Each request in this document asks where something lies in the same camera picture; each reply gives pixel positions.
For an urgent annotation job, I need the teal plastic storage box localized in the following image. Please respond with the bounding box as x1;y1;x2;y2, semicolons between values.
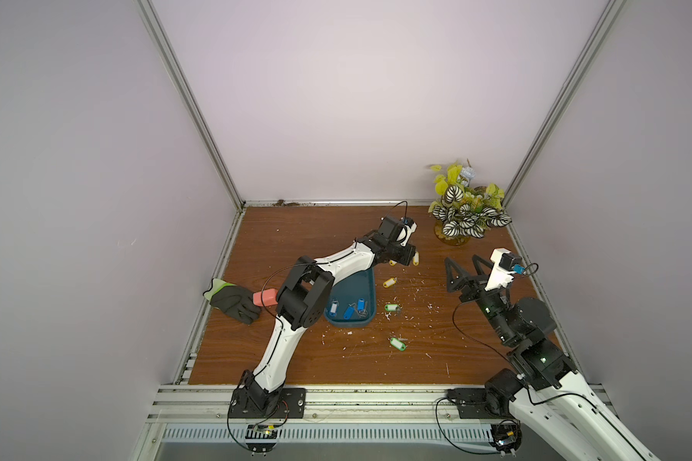
324;269;377;328

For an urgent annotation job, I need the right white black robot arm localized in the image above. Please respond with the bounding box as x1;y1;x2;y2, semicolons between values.
444;248;656;460

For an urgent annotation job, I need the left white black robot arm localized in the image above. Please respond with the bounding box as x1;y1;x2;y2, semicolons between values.
238;216;417;413

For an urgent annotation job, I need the artificial potted plant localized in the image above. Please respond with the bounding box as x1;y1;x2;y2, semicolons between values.
429;161;512;246

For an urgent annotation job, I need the blue tag key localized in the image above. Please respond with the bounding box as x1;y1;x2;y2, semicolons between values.
329;300;339;317
357;299;369;319
343;307;356;321

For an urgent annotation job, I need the pink eraser block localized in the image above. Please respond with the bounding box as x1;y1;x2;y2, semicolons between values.
252;288;278;307

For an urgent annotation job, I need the right controller board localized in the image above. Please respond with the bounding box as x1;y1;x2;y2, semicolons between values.
490;419;523;456

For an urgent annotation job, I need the controller board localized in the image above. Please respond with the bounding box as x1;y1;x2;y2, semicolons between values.
490;419;523;456
244;425;280;455

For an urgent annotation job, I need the black green work glove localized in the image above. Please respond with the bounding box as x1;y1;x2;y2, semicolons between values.
203;279;261;325

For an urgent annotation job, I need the left controller board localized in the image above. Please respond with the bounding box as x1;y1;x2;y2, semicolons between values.
244;425;280;455

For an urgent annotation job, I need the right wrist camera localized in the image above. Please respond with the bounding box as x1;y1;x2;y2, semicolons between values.
484;248;526;292

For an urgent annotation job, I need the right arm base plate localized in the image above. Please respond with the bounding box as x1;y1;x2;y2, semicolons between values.
446;387;511;419

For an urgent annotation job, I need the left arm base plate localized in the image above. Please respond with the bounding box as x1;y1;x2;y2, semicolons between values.
228;387;307;420

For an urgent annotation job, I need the aluminium front rail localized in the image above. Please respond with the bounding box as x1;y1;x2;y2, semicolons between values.
146;384;618;426

